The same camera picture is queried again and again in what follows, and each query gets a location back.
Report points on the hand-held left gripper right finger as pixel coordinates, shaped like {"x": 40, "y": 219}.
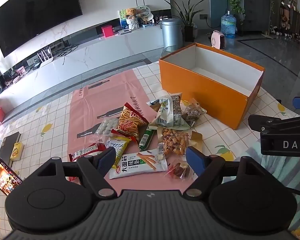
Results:
{"x": 195, "y": 160}

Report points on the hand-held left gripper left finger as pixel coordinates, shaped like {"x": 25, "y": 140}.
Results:
{"x": 107, "y": 158}

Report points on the red fries snack packet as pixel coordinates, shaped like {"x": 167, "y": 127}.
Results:
{"x": 130, "y": 122}

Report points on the brown striped snack packet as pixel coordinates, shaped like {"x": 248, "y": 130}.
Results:
{"x": 176, "y": 110}

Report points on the white bread packet blue label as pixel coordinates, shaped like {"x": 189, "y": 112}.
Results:
{"x": 163, "y": 116}

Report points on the orange cardboard box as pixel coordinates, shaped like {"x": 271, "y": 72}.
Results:
{"x": 202, "y": 90}

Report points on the yellow green snack packet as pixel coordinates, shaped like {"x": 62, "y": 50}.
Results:
{"x": 121, "y": 147}

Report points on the clear packet of red candy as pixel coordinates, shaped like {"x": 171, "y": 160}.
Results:
{"x": 178, "y": 171}

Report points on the gold foil packet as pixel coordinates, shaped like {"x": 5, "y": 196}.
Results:
{"x": 196, "y": 138}

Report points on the red white snack packet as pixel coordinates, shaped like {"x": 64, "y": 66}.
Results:
{"x": 82, "y": 152}

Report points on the teal striped cloth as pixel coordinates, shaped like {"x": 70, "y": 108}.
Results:
{"x": 282, "y": 170}

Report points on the clear packet of peanuts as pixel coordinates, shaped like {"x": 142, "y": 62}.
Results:
{"x": 175, "y": 140}

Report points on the white spicy strip packet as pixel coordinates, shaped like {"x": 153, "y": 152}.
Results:
{"x": 137, "y": 166}

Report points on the clear packet of white balls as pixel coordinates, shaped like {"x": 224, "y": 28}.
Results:
{"x": 106, "y": 126}

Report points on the green sausage stick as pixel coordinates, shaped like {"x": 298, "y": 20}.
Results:
{"x": 146, "y": 138}

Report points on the clear packet of dark nuts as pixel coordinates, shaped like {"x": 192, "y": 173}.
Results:
{"x": 192, "y": 113}

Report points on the pink bottle-print mat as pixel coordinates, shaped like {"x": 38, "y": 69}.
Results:
{"x": 110, "y": 97}

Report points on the wooden shelf with toys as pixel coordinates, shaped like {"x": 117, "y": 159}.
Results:
{"x": 288, "y": 17}

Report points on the yellow small box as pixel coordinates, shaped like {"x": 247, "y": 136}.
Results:
{"x": 16, "y": 151}

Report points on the pink space heater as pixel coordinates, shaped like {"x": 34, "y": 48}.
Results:
{"x": 218, "y": 39}

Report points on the dark grey cabinet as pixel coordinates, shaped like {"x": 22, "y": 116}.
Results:
{"x": 255, "y": 12}

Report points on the smartphone with lit screen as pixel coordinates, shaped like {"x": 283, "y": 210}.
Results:
{"x": 5, "y": 177}

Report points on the blue water jug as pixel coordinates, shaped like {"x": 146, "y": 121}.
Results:
{"x": 228, "y": 25}

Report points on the white marble media console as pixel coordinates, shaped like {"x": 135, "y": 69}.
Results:
{"x": 90, "y": 52}

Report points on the clear plastic chair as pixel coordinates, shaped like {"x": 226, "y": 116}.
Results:
{"x": 171, "y": 52}

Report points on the white router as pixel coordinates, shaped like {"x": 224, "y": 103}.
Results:
{"x": 46, "y": 61}

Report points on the potted long-leaf plant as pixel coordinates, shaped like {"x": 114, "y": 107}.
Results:
{"x": 188, "y": 30}

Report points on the red box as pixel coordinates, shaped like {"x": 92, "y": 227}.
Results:
{"x": 107, "y": 31}

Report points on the white flat device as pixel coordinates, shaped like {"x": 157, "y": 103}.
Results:
{"x": 124, "y": 31}

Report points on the silver trash can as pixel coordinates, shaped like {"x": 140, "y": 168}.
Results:
{"x": 171, "y": 33}

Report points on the blue tissue box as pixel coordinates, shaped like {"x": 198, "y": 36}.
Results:
{"x": 147, "y": 24}

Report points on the printed picture card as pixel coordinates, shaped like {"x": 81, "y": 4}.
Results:
{"x": 122, "y": 17}

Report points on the teddy bear toy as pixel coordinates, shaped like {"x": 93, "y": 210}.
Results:
{"x": 132, "y": 17}

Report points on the round printed hand fan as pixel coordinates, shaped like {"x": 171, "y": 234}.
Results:
{"x": 143, "y": 11}

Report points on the black television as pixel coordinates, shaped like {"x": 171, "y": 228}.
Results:
{"x": 32, "y": 17}

